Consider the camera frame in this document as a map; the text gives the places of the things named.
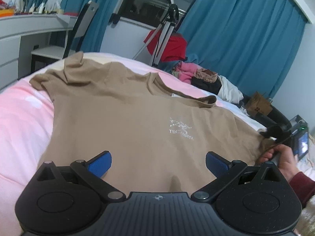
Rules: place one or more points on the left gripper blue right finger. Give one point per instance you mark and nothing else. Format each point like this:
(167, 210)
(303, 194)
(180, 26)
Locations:
(226, 172)

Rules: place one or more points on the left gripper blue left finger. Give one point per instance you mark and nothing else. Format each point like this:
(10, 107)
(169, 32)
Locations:
(90, 174)

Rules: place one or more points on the tan t-shirt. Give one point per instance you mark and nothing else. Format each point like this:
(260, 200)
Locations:
(158, 137)

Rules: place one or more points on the right hand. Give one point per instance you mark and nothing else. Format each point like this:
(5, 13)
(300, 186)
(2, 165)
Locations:
(286, 164)

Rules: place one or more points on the brown paper bag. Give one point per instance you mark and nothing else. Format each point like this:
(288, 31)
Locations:
(258, 104)

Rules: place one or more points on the white garment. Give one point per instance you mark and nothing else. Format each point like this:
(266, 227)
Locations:
(229, 92)

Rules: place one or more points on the black garment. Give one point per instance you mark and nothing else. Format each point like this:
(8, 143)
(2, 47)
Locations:
(207, 86)

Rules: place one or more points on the pastel bed sheet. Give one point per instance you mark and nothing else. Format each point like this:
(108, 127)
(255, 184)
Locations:
(26, 128)

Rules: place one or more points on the pink garment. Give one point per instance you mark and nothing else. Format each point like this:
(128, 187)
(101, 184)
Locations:
(186, 71)

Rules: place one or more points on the right blue curtain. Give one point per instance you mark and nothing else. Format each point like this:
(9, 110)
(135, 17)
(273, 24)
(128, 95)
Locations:
(253, 43)

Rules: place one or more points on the black and white chair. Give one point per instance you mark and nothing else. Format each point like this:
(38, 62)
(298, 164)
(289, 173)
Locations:
(73, 39)

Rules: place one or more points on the red garment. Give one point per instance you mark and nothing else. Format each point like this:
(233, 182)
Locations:
(175, 48)

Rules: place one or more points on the white dresser desk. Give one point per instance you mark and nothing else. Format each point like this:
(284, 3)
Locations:
(20, 35)

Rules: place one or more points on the orange box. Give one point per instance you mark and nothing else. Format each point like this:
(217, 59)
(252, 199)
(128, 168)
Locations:
(6, 13)

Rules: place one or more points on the silver camera tripod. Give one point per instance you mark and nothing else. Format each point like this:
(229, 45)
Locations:
(165, 29)

